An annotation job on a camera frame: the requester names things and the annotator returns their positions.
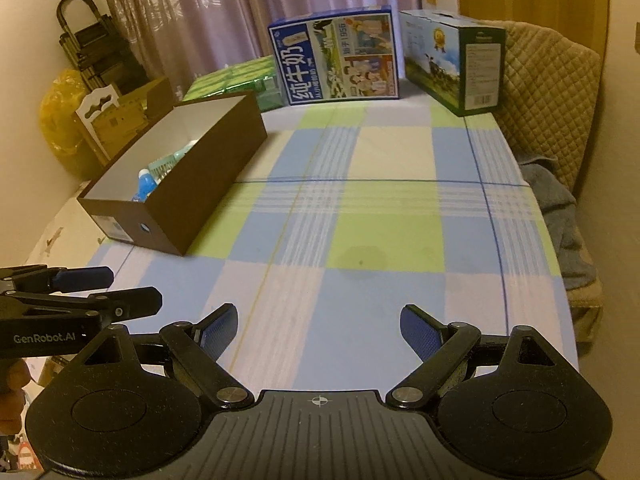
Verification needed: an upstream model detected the blue tube white cap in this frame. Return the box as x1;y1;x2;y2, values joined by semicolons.
132;168;158;203

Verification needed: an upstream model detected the light blue handheld fan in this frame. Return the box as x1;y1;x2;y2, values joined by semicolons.
148;140;198;183

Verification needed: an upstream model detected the left human hand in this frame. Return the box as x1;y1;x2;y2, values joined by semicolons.
0;359;32;436

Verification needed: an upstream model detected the brown cardboard storage box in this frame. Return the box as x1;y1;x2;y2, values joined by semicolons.
78;92;267;256

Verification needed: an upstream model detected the yellow plastic bag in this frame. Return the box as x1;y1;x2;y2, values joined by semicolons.
38;68;102;181

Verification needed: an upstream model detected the plaid blue green tablecloth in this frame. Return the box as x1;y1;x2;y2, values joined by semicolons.
93;88;577;391

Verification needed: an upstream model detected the open cardboard carton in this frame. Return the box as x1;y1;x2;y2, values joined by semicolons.
92;77;175;158

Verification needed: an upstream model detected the grey cloth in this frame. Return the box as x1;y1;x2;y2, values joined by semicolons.
518;158;597;290

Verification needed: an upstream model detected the white carved chair back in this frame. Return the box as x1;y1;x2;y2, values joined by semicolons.
72;84;119;165

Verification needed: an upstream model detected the black folding hand cart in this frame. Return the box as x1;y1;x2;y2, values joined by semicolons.
56;0;150;94

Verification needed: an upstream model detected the green tissue pack bundle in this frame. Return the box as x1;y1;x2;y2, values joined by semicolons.
183;55;285;112

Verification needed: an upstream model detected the green white milk carton box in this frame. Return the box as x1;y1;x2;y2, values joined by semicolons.
399;9;506;117

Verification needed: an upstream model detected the purple lace curtain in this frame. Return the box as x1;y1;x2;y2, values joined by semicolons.
94;0;424;94

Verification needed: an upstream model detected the blue milk carton box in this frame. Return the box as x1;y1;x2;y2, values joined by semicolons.
268;6;399;105

